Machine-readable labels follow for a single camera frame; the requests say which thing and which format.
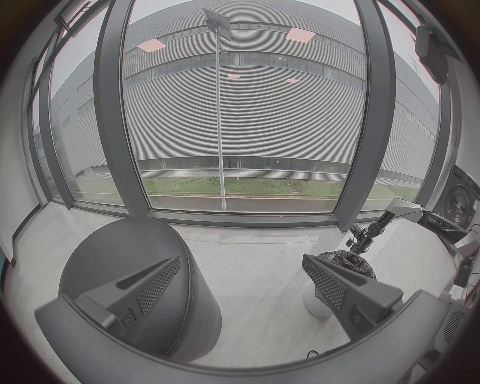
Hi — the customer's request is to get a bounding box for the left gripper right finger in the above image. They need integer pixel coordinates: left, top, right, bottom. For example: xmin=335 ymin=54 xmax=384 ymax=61
xmin=302 ymin=253 xmax=405 ymax=335

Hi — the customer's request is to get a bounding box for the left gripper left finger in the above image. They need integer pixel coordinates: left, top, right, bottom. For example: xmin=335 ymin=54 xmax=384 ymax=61
xmin=75 ymin=255 xmax=182 ymax=335

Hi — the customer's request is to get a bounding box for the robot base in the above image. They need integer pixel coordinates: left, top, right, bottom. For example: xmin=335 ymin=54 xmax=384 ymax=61
xmin=419 ymin=279 xmax=480 ymax=376

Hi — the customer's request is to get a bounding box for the black plastic bag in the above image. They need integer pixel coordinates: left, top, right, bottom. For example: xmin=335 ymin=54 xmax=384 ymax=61
xmin=316 ymin=249 xmax=377 ymax=282

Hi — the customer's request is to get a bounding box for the white trash bin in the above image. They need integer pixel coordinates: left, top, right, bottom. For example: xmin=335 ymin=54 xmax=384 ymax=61
xmin=304 ymin=289 xmax=339 ymax=319

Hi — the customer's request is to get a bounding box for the dark grey round chair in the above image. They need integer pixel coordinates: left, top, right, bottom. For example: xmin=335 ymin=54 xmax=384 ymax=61
xmin=58 ymin=217 xmax=223 ymax=365

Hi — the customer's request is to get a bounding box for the dark washing machine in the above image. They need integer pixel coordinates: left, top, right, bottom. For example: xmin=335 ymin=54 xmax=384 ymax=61
xmin=442 ymin=164 xmax=480 ymax=234

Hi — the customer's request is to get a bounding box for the window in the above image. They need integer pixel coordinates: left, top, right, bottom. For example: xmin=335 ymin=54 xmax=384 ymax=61
xmin=22 ymin=0 xmax=463 ymax=234

